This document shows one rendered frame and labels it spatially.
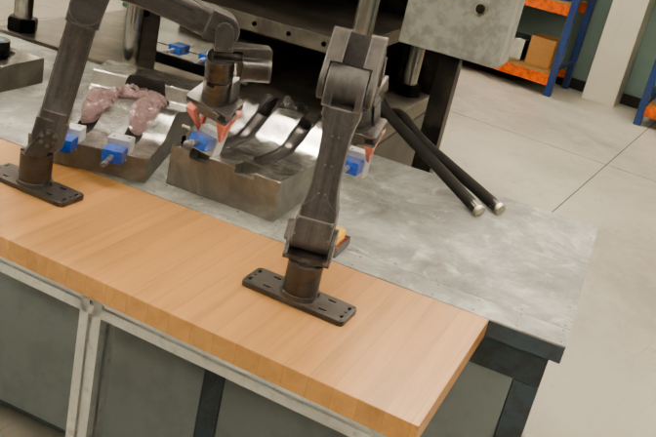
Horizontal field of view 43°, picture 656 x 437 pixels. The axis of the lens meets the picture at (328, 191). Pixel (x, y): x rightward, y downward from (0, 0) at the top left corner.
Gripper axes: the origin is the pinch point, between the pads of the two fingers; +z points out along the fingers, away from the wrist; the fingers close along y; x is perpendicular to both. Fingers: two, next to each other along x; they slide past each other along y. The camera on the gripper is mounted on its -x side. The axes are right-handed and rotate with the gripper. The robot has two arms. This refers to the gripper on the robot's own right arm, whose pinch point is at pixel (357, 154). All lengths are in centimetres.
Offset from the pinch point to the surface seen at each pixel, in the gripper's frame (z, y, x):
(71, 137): -4, 55, 24
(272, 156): 6.8, 19.4, 2.1
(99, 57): 42, 108, -47
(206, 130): -5.2, 29.5, 11.7
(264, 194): 2.1, 13.6, 17.1
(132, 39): 36, 98, -52
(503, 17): 10, -11, -77
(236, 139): 8.3, 30.2, -0.6
